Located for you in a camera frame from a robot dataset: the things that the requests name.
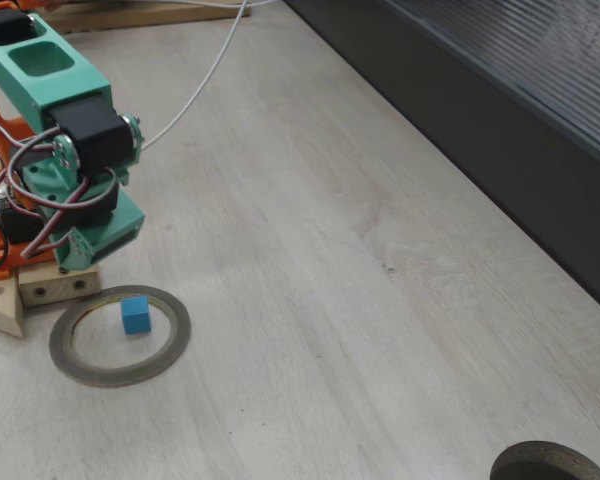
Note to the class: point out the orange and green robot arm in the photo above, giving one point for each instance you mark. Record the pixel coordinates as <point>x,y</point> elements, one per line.
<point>87,87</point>

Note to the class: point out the long light wooden plank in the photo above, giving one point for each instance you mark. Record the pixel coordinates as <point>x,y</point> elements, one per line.
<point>57,293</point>

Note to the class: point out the frosted grey-framed desk partition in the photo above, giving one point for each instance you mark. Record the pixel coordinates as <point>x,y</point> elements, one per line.
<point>480,100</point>

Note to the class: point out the brown wooden board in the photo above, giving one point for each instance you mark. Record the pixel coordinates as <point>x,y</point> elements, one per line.
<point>155,17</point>

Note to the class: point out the person's right hand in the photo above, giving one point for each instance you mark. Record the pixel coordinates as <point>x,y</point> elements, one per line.
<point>57,4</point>

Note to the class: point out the light wooden wedge block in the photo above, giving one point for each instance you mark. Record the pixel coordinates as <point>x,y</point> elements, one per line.
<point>0,305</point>

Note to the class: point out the green gripper black servo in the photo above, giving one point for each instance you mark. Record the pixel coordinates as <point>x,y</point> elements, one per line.
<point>111,236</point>

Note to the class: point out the small blue cube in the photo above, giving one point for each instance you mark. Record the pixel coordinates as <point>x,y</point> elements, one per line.
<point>136,315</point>

